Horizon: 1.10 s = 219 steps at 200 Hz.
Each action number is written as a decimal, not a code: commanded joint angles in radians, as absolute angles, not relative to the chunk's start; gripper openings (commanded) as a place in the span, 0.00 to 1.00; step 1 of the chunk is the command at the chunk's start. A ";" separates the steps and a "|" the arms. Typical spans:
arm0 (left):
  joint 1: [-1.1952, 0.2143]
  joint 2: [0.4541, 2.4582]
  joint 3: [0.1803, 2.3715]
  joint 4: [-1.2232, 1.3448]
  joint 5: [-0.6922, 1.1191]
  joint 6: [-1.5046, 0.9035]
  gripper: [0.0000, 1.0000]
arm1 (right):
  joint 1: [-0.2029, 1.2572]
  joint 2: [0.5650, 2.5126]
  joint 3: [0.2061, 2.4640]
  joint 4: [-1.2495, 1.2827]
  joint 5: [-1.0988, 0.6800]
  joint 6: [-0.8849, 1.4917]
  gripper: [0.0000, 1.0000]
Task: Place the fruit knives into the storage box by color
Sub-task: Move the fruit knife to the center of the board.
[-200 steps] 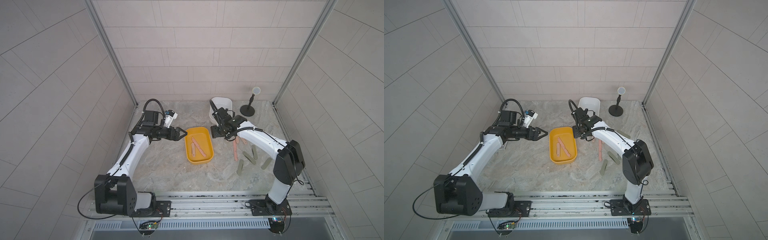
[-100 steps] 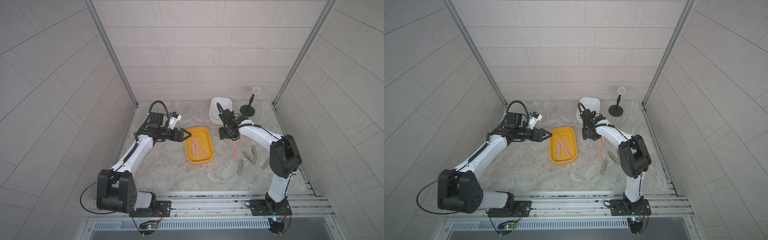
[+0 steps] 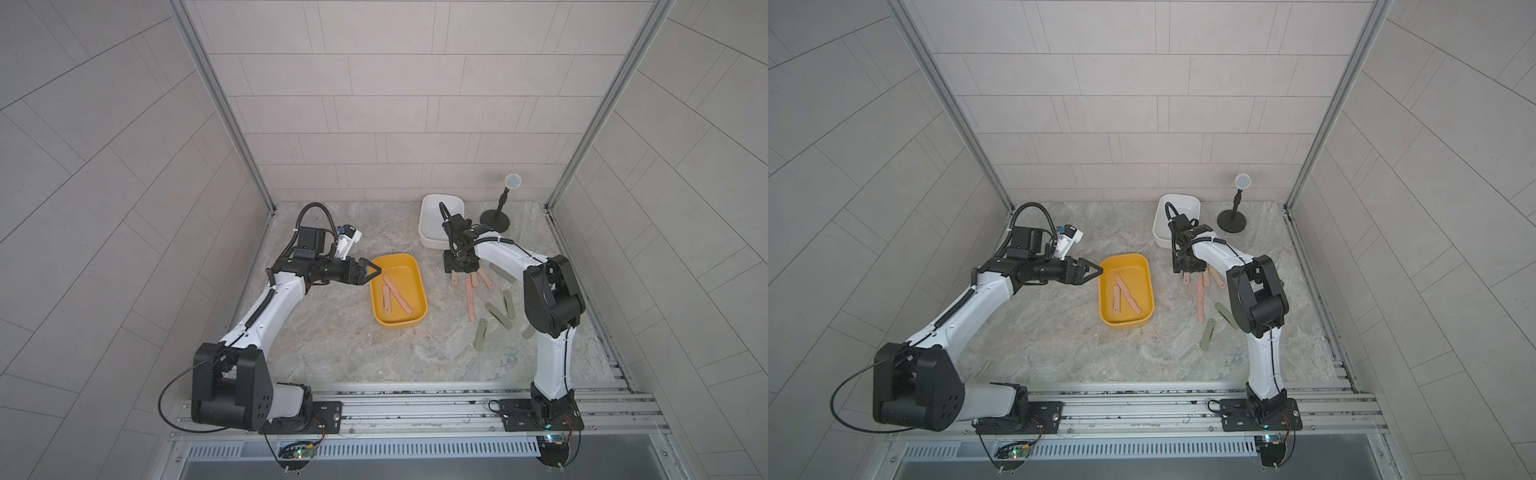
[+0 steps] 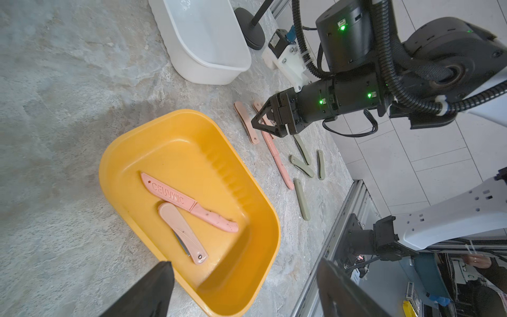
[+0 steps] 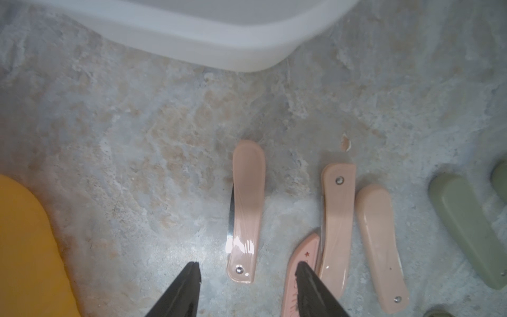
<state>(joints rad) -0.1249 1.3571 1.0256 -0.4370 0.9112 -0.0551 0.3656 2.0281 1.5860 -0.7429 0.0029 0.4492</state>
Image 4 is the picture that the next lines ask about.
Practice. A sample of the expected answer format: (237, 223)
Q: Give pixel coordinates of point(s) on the aluminium mounting rail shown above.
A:
(358, 212)

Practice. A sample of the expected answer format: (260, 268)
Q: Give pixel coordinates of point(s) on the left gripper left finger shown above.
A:
(150, 296)

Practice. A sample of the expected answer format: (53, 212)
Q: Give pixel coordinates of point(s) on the yellow plastic storage box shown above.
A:
(186, 193)

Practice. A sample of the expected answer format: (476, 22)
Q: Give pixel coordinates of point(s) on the pink fruit knife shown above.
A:
(174, 219)

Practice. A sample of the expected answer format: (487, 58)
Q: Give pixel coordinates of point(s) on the long pink open knife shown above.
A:
(276, 157)

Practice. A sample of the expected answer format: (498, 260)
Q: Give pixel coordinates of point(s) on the green folded knife right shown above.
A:
(321, 165)

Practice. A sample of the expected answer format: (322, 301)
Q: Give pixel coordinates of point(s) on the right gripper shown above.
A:
(291, 112)

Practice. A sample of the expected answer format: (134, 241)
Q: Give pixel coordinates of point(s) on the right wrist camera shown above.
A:
(283, 54)

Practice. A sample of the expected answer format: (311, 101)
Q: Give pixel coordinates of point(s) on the green folded knife front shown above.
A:
(302, 201)

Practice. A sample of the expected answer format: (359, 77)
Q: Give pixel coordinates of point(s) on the white plastic storage box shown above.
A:
(203, 39)

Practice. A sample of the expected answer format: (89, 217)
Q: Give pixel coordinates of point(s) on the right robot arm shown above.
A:
(429, 79)

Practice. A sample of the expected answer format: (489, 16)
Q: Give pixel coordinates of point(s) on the long pink ceramic knife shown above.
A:
(171, 195)

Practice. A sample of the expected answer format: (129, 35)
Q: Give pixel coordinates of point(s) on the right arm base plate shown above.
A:
(379, 242)

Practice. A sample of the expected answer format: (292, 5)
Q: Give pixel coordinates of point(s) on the green folded knife centre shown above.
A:
(301, 166)

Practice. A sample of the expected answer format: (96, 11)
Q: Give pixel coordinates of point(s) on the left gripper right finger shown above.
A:
(340, 296)

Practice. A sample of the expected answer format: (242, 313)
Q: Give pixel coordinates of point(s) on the black stand with round disc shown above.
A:
(250, 25)

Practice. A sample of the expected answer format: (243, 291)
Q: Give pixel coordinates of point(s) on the green folded knife upright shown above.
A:
(303, 150)

